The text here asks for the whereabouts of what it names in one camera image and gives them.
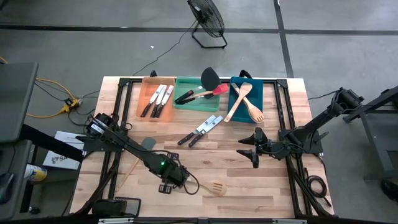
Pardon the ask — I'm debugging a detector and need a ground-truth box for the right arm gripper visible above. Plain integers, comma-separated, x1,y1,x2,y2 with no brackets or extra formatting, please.
235,126,282,169

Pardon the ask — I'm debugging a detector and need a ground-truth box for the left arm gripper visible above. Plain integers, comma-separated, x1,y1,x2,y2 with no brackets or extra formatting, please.
155,151,191,195

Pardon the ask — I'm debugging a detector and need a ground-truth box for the forked wooden spoon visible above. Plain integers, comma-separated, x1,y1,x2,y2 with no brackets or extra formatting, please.
236,90,266,124

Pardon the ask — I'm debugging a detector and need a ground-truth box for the grey spatula wooden handle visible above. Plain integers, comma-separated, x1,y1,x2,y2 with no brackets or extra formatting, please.
115,136,157,193

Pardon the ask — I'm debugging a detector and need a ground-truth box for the slotted wooden spoon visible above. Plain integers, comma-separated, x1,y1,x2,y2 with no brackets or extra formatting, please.
186,180,228,197

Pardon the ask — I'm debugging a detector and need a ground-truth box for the red spatula wooden handle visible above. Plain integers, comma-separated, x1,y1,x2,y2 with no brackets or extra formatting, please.
178,82,229,106

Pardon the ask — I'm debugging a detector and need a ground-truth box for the black round-head spatula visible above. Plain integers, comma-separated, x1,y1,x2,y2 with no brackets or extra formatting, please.
174,67,222,105

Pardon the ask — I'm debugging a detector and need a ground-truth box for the dark blue plastic bin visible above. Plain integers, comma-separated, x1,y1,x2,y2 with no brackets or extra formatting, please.
226,77,265,124

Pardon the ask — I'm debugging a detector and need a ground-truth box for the orange plastic bin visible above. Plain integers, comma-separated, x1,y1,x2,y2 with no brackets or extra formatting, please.
135,76,177,123

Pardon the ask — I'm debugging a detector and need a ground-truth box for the teal green plastic bin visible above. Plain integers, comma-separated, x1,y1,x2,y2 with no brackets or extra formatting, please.
172,76,222,113

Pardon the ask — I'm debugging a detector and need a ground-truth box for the black box device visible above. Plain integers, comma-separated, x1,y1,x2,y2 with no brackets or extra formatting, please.
91,196,142,218

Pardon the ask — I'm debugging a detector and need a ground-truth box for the white printed cardboard box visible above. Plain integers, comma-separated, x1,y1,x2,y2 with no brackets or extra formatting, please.
42,130,85,171

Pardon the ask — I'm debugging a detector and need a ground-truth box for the black metal stand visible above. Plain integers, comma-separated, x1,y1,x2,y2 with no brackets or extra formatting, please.
342,85,398,182

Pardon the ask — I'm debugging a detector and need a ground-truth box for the black support beam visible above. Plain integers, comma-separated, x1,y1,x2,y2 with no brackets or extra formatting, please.
19,123,85,163

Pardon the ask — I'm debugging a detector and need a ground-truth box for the black floor fan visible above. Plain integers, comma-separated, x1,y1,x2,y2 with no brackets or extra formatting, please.
187,0,229,50

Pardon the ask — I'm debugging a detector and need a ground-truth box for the white yellow wipes canister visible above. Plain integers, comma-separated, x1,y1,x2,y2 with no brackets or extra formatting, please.
24,164,49,183

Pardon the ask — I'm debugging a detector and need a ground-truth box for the black shoe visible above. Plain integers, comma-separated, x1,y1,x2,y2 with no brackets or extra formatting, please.
380,179,398,203

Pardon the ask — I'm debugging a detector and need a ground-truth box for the grey side desk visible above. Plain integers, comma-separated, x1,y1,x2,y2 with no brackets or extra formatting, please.
0,139,34,221

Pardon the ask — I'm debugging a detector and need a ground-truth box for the dark grey side cart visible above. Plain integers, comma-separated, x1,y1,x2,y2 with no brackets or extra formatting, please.
0,62,40,144

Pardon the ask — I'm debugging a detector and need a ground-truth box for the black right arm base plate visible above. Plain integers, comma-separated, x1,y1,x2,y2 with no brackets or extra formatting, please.
278,129,324,155

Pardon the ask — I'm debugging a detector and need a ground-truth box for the black coiled cable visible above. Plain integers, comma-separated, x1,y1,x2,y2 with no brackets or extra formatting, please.
303,167,333,208

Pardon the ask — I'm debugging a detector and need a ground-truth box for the black metal table frame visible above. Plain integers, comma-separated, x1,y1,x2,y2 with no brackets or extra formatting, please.
70,77,336,224

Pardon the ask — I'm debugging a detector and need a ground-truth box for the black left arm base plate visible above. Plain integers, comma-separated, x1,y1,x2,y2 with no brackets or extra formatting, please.
76,135,125,153

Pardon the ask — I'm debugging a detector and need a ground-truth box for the black fan power cable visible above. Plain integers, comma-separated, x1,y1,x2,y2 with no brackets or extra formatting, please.
132,19,199,77

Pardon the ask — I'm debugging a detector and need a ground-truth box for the yellow extension cord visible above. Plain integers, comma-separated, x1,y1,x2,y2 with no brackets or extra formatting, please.
0,55,82,119

